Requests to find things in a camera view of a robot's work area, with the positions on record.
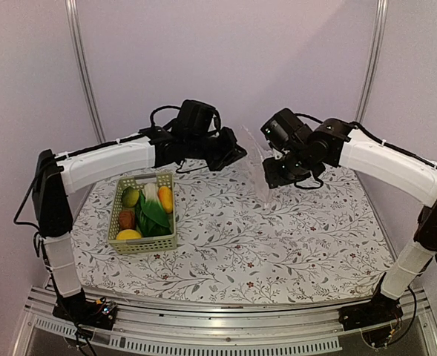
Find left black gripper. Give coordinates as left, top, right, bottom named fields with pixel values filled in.
left=187, top=126, right=247, bottom=171

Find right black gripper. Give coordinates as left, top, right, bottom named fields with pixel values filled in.
left=263, top=145, right=318, bottom=188

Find clear zip top bag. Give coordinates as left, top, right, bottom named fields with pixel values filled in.
left=238, top=125, right=272, bottom=208

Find bok choy toy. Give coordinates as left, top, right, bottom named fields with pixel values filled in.
left=135, top=182, right=171, bottom=237

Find green yellow mango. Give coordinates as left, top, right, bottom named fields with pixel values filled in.
left=121, top=186, right=140, bottom=208

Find green plastic basket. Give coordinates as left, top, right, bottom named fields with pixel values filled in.
left=108, top=171, right=177, bottom=254

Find brown kiwi toy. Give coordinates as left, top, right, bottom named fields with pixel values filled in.
left=118, top=210, right=136, bottom=231

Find yellow lemon toy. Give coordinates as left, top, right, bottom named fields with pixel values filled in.
left=116, top=229, right=142, bottom=241

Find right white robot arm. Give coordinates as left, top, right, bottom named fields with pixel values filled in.
left=261, top=113, right=437, bottom=323

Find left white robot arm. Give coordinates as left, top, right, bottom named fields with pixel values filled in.
left=32, top=126, right=246, bottom=322

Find right aluminium frame post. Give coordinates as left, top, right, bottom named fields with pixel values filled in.
left=355, top=0, right=389, bottom=122

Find aluminium frame post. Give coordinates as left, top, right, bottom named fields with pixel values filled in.
left=65, top=0, right=106, bottom=143
left=355, top=0, right=389, bottom=122

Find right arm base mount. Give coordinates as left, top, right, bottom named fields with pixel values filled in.
left=338, top=287, right=403, bottom=331

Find aluminium front rail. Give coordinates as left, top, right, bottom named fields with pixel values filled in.
left=11, top=286, right=437, bottom=355

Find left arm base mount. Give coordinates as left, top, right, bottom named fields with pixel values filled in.
left=53, top=289, right=117, bottom=331

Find left aluminium frame post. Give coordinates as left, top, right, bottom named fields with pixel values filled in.
left=65, top=0, right=106, bottom=143

